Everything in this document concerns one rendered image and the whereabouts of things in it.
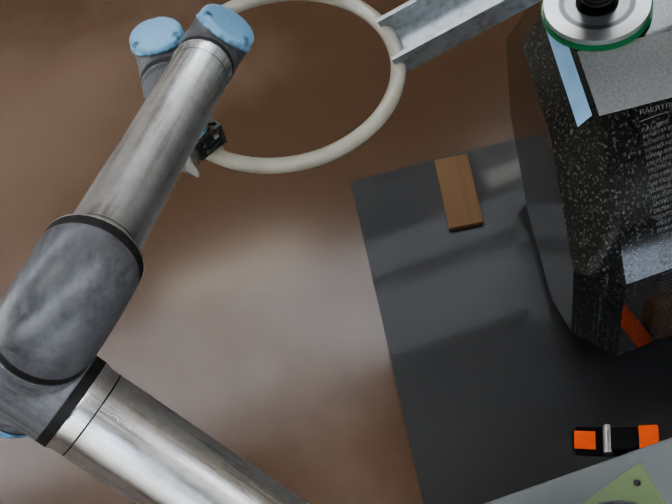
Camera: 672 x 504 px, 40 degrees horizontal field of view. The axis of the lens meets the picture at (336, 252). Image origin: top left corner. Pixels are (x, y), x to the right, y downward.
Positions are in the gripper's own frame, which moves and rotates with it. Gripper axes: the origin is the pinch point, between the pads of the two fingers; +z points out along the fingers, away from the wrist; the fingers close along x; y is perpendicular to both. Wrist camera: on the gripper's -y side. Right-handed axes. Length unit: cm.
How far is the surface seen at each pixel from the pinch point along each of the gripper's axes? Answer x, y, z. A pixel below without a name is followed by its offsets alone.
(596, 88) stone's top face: 63, 46, -1
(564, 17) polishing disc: 72, 31, -3
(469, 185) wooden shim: 74, 5, 82
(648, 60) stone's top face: 75, 50, -2
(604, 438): 38, 81, 78
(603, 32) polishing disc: 73, 40, -4
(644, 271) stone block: 49, 72, 22
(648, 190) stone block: 58, 65, 10
